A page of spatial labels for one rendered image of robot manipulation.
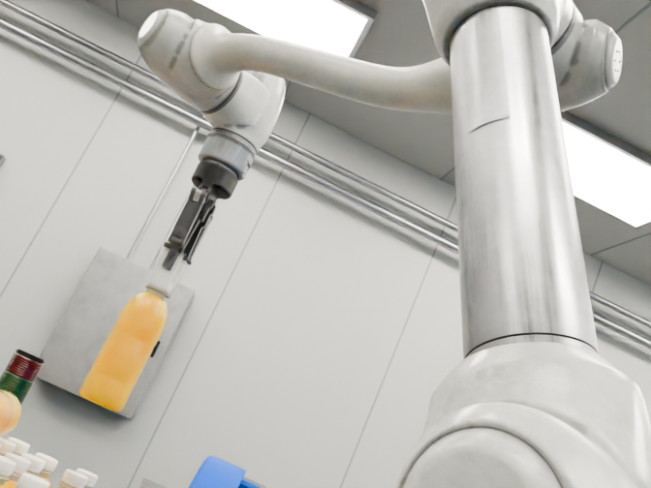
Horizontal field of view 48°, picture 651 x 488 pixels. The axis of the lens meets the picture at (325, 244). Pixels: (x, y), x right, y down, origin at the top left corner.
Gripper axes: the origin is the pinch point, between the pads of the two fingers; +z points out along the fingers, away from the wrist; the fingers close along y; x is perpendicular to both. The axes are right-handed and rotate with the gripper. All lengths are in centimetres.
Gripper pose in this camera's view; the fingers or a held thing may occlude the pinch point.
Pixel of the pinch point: (168, 274)
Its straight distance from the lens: 123.3
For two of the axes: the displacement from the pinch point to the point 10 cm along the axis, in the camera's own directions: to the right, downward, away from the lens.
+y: -0.7, 2.8, 9.6
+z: -3.8, 8.8, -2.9
